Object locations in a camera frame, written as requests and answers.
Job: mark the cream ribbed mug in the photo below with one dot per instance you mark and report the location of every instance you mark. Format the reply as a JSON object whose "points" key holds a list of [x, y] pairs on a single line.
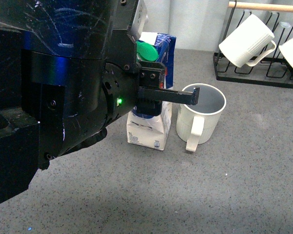
{"points": [[249, 43], [196, 123]]}

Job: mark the black wire mug rack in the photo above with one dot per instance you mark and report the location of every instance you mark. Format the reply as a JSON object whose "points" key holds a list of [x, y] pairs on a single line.
{"points": [[273, 70]]}

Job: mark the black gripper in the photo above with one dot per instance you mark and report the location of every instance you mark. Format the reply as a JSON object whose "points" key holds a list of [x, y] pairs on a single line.
{"points": [[140, 89]]}

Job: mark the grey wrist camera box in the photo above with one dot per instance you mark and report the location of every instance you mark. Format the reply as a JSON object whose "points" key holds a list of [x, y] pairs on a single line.
{"points": [[138, 18]]}

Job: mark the blue white milk carton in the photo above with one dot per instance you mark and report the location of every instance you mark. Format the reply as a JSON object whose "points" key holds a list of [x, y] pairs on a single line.
{"points": [[148, 123]]}

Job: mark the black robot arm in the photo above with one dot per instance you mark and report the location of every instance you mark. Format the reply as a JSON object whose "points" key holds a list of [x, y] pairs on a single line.
{"points": [[68, 69]]}

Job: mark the cream ribbed hanging mug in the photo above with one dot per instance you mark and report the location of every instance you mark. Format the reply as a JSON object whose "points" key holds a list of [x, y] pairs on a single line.
{"points": [[249, 43]]}

